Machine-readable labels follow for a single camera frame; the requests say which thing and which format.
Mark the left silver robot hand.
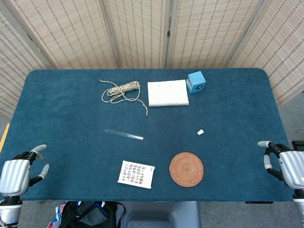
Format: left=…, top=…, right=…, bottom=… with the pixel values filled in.
left=0, top=144, right=50, bottom=197

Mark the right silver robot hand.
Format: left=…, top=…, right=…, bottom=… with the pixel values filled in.
left=257, top=141, right=304, bottom=190

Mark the clear glass test tube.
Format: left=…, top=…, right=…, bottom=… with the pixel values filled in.
left=104, top=129, right=144, bottom=141

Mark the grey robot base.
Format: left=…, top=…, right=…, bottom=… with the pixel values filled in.
left=116, top=201, right=202, bottom=228

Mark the black box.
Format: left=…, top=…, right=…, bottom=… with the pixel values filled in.
left=291, top=140, right=304, bottom=152

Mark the yellow board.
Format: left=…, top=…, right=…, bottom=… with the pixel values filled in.
left=0, top=123, right=10, bottom=152

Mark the black table control panel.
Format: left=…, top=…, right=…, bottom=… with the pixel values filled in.
left=245, top=200, right=274, bottom=205

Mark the colourful patterned bag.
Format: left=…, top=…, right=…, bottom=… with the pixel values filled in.
left=47, top=205, right=64, bottom=228

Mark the blue fleece table cover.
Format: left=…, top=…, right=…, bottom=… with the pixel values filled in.
left=0, top=68, right=294, bottom=202

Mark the black backpack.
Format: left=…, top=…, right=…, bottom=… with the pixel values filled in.
left=58, top=200, right=126, bottom=228

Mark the round woven rattan coaster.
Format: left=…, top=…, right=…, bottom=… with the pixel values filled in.
left=169, top=152, right=205, bottom=188

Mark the flat box with picture grid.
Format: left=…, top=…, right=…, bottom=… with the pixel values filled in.
left=117, top=160, right=156, bottom=190

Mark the blue cardboard box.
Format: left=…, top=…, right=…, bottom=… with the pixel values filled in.
left=186, top=70, right=206, bottom=94

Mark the white spiral notebook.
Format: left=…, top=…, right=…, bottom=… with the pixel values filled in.
left=147, top=79, right=190, bottom=107

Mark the woven bamboo folding screen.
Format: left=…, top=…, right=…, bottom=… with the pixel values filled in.
left=0, top=0, right=304, bottom=119

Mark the beige braided rope bundle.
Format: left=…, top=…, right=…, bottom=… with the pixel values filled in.
left=98, top=79, right=149, bottom=117

